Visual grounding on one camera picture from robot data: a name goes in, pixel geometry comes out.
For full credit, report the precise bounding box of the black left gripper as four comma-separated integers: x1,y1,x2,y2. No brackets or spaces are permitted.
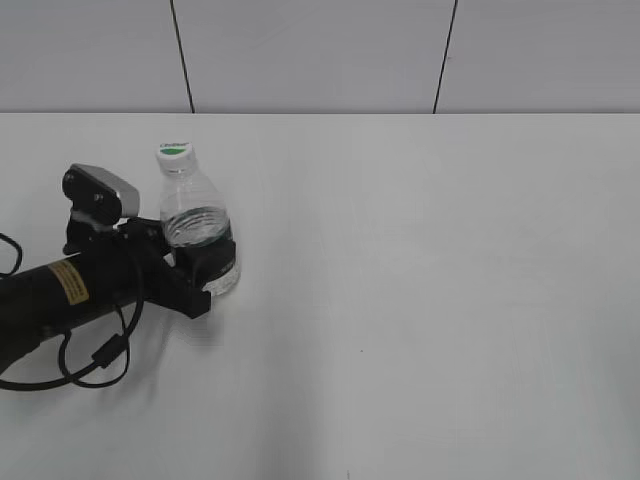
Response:
63,213,237,319

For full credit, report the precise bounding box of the clear green-label water bottle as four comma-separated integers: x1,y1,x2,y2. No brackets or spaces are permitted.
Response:
159,167,240,297

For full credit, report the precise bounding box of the white green bottle cap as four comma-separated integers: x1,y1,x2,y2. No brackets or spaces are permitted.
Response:
155,142,197,175

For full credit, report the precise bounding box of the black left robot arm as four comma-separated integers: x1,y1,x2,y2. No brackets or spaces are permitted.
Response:
1,218,211,371

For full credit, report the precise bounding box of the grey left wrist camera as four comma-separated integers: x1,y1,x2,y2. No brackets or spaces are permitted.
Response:
62,163,140,226

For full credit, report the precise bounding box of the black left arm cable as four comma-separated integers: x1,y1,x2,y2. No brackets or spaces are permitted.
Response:
0,233,145,392

